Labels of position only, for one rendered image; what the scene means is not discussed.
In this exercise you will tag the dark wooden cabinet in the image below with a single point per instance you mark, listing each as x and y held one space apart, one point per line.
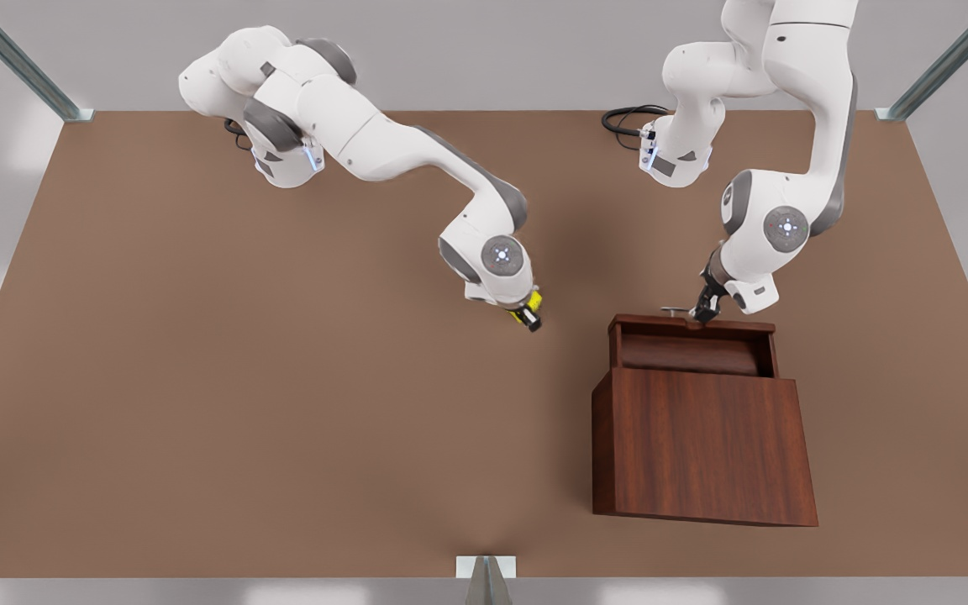
702 445

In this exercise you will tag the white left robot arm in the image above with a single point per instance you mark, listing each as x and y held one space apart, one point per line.
795 84

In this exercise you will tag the silver frame post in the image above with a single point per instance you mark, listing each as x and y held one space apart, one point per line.
13 59
485 578
946 63

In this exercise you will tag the yellow square block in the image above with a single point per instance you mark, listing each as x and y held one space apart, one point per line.
535 300

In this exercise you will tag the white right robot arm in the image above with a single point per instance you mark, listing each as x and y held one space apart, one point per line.
383 143

